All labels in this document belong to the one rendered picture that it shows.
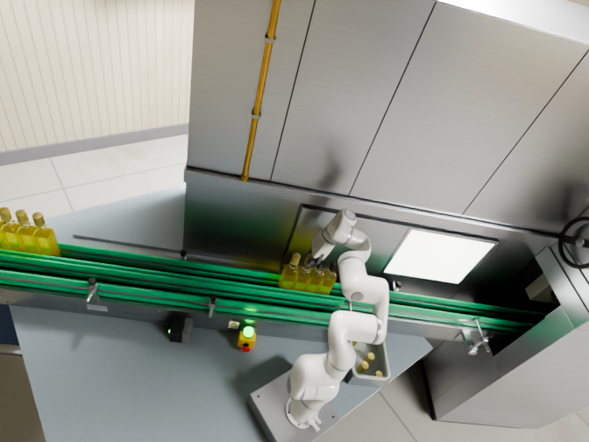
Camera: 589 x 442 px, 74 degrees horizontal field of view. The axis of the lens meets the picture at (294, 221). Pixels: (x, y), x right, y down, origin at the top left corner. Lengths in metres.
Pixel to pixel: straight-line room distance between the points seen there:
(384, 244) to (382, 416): 1.30
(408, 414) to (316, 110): 2.07
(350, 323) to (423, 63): 0.81
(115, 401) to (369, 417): 1.56
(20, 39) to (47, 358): 2.22
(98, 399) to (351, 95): 1.41
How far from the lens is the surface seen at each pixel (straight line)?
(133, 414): 1.70
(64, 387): 1.78
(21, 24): 3.34
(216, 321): 1.76
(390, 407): 2.79
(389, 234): 1.73
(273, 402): 1.65
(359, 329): 1.17
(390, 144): 1.45
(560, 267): 2.05
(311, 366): 1.26
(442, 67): 1.35
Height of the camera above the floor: 2.37
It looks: 44 degrees down
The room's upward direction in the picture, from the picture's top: 19 degrees clockwise
